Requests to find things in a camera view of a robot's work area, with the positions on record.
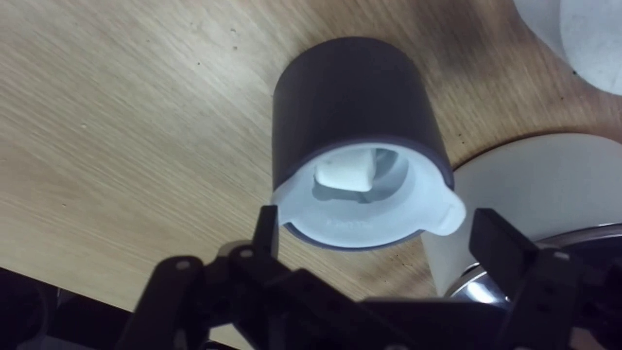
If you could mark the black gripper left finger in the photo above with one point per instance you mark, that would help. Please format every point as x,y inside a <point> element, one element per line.
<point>264,235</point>

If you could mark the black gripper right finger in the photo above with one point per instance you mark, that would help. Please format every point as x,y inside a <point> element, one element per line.
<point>498,245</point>

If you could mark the white plastic object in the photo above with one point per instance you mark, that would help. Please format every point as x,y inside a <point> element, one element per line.
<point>367,194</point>

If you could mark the grey masking tape roll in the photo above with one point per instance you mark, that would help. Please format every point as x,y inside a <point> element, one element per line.
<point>344,91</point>

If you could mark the white gaffer tape roll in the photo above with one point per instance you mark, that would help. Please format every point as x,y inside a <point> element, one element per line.
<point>583,33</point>

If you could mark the white pot with glass lid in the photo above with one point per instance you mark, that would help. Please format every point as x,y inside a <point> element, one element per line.
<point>556,188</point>

